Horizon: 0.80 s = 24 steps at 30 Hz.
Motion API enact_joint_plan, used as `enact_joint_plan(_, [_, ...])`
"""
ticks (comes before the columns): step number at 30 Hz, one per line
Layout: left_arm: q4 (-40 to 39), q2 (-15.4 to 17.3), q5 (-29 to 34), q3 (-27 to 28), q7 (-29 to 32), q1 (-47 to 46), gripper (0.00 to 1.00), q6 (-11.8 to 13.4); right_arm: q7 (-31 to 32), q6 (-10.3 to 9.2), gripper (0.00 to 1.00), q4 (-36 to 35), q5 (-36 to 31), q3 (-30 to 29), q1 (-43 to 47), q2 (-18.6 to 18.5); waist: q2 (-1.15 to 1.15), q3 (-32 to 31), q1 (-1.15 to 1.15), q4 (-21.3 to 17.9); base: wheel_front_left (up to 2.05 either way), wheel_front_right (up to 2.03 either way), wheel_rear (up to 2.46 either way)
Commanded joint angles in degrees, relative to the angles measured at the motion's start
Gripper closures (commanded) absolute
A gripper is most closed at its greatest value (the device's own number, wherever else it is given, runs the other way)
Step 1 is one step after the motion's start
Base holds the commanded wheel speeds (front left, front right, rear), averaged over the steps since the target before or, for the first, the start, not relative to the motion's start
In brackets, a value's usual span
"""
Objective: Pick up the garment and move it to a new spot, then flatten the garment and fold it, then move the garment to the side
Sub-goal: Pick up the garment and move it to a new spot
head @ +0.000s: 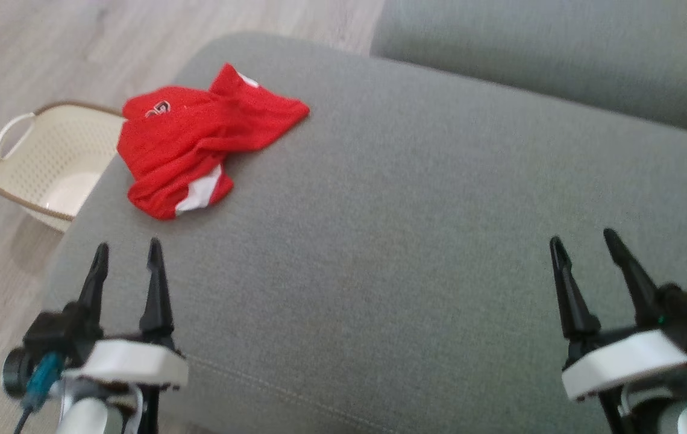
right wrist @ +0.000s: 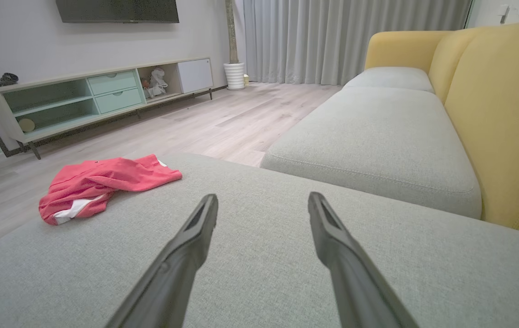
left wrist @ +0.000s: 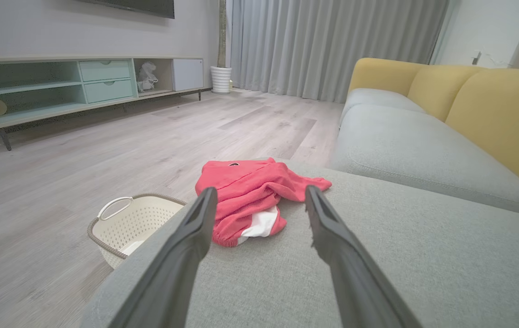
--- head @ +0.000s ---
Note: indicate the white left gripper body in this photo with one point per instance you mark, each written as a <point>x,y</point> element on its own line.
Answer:
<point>132,364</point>

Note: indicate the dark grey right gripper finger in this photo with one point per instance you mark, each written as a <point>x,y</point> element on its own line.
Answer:
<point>574,301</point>
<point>636,277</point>

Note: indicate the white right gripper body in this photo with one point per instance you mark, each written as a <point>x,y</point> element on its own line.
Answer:
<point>633,361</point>

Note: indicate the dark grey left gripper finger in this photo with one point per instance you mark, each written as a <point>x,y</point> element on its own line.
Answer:
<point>95,289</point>
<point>156,295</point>

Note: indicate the red shorts with white stripe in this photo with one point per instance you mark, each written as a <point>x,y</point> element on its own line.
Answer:
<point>187,138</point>

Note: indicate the cream laundry basket brown rim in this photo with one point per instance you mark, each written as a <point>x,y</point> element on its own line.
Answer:
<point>60,157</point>

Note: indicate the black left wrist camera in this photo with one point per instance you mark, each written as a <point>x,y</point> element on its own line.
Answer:
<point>48,337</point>

